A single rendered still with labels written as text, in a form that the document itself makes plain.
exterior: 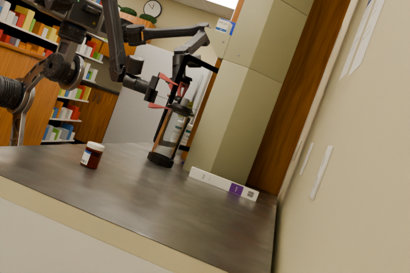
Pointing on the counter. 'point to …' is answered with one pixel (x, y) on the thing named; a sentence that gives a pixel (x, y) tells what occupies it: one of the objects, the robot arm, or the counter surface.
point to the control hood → (218, 41)
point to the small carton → (224, 26)
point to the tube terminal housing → (246, 88)
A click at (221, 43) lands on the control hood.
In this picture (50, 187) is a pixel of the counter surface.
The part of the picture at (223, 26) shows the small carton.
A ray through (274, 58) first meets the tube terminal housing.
